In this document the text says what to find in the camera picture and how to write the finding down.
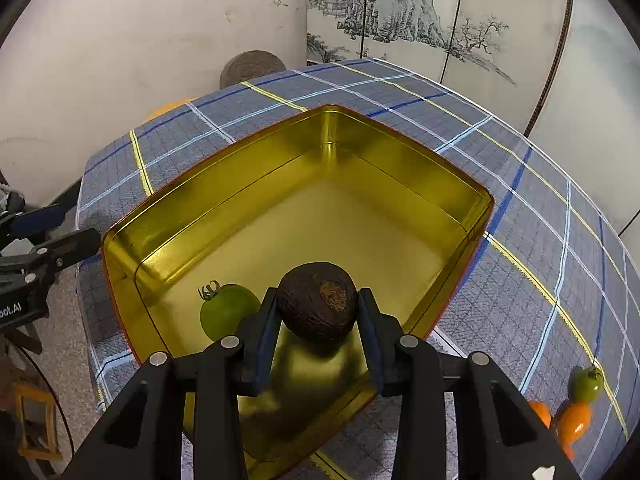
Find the smooth orange tomato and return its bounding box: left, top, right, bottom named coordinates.
left=555, top=402, right=592, bottom=445

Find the small green tomato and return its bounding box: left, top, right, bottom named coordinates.
left=568, top=365, right=604, bottom=404

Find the large green tomato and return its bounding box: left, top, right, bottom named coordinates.
left=198, top=281, right=260, bottom=341

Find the dark avocado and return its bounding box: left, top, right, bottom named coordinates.
left=277, top=262, right=359, bottom=353

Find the small mandarin orange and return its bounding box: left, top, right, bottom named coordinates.
left=528, top=400, right=552, bottom=428

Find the red tomato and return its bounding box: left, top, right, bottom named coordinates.
left=561, top=443, right=575, bottom=460

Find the blue plaid tablecloth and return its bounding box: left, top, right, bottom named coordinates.
left=75, top=58, right=639, bottom=479

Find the orange wooden stool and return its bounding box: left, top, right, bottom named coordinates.
left=143, top=99, right=193, bottom=124

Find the grey millstone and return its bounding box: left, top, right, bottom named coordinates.
left=219, top=50, right=286, bottom=89

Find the red gold toffee tin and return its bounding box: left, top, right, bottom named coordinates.
left=102, top=105, right=495, bottom=479

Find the painted folding screen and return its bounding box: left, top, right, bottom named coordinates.
left=307, top=0, right=639, bottom=238

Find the wooden chair frame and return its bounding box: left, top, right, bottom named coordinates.
left=12, top=382, right=63, bottom=462

